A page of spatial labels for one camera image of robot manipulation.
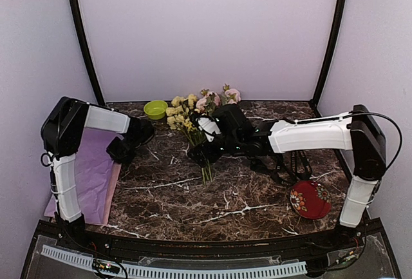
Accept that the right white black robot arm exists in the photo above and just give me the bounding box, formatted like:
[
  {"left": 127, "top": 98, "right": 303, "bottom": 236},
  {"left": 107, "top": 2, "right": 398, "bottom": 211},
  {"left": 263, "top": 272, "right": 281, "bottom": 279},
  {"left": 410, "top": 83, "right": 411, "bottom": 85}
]
[{"left": 188, "top": 104, "right": 392, "bottom": 249}]

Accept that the red floral pouch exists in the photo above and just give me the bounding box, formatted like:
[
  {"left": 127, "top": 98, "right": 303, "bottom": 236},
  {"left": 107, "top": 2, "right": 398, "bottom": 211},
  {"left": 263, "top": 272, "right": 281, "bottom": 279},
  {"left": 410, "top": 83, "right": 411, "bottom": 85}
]
[{"left": 289, "top": 180, "right": 332, "bottom": 220}]

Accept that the black front rail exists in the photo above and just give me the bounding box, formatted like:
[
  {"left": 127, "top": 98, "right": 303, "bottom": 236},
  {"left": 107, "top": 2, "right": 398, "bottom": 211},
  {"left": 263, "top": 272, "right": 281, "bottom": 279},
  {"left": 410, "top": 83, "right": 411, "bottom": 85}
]
[{"left": 35, "top": 220, "right": 380, "bottom": 260}]

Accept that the white slotted cable duct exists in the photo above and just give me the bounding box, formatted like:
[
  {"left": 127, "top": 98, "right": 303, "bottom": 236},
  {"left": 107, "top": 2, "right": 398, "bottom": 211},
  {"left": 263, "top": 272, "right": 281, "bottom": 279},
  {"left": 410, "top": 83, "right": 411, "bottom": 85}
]
[{"left": 41, "top": 245, "right": 307, "bottom": 278}]

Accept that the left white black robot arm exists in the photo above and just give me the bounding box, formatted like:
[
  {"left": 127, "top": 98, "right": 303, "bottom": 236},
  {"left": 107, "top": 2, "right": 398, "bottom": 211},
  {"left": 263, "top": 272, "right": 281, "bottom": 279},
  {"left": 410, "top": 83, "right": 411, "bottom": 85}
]
[{"left": 41, "top": 97, "right": 155, "bottom": 251}]

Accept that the small yellow flower bunch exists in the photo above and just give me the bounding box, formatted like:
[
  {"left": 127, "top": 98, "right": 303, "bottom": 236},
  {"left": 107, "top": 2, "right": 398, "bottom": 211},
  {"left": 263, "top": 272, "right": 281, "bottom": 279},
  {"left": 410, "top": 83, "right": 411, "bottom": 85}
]
[{"left": 176, "top": 114, "right": 213, "bottom": 185}]

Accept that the pale yellow flower stem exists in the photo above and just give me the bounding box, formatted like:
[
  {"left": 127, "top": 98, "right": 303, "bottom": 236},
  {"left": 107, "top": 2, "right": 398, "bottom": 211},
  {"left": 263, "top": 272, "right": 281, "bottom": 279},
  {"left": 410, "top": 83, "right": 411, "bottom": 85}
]
[{"left": 166, "top": 94, "right": 198, "bottom": 132}]

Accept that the left black frame post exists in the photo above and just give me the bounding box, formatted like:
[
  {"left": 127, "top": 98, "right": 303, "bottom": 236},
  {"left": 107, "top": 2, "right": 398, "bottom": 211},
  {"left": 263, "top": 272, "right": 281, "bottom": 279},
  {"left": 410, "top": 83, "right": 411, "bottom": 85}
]
[{"left": 69, "top": 0, "right": 106, "bottom": 106}]

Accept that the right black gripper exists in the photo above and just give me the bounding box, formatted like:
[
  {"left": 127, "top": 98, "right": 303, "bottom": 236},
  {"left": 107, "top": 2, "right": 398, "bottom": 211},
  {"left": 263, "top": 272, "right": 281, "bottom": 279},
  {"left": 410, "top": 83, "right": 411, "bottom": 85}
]
[{"left": 187, "top": 133, "right": 243, "bottom": 168}]

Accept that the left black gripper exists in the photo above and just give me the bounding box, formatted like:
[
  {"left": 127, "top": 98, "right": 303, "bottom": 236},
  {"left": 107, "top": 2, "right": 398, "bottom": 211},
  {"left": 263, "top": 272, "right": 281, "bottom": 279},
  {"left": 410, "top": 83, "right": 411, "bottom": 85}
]
[{"left": 106, "top": 136, "right": 142, "bottom": 166}]

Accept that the black lanyard strap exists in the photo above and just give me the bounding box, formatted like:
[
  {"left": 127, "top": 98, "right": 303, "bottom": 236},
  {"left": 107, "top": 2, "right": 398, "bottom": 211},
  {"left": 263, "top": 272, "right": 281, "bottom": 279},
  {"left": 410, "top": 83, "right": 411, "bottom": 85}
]
[{"left": 250, "top": 149, "right": 312, "bottom": 186}]

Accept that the pink purple wrapping paper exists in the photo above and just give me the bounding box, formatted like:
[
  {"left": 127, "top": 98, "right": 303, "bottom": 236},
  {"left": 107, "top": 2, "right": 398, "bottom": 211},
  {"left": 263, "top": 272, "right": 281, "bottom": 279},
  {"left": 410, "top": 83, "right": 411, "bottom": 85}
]
[{"left": 44, "top": 130, "right": 125, "bottom": 227}]

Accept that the right black frame post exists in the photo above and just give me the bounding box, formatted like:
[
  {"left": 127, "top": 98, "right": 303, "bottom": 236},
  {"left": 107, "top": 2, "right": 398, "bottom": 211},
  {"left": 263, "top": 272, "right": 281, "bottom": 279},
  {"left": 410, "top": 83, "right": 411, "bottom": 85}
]
[{"left": 310, "top": 0, "right": 346, "bottom": 108}]

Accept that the green plastic bowl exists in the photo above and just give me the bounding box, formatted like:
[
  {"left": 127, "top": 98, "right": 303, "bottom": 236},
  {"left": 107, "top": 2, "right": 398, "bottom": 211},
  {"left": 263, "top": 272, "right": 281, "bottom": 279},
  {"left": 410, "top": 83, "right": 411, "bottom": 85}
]
[{"left": 144, "top": 100, "right": 168, "bottom": 120}]

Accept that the black frame post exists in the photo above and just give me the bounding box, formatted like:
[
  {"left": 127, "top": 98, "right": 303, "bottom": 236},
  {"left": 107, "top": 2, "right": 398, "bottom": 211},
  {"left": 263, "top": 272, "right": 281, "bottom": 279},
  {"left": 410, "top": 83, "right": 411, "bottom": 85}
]
[
  {"left": 69, "top": 0, "right": 106, "bottom": 106},
  {"left": 310, "top": 0, "right": 346, "bottom": 108}
]

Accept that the pink rose stem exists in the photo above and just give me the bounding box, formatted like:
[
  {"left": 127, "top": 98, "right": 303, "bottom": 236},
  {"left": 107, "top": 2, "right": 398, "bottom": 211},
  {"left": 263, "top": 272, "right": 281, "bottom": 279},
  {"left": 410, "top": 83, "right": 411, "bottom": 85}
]
[{"left": 195, "top": 89, "right": 221, "bottom": 115}]

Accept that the pink carnation stem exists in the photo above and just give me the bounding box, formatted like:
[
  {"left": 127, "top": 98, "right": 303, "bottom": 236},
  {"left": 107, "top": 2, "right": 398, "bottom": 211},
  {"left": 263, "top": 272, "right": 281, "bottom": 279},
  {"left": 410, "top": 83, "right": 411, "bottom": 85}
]
[{"left": 221, "top": 84, "right": 241, "bottom": 105}]

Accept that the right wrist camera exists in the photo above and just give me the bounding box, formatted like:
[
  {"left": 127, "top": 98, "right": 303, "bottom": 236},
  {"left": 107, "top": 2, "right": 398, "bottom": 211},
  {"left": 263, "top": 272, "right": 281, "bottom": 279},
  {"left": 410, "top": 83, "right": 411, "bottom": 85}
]
[{"left": 192, "top": 114, "right": 221, "bottom": 142}]

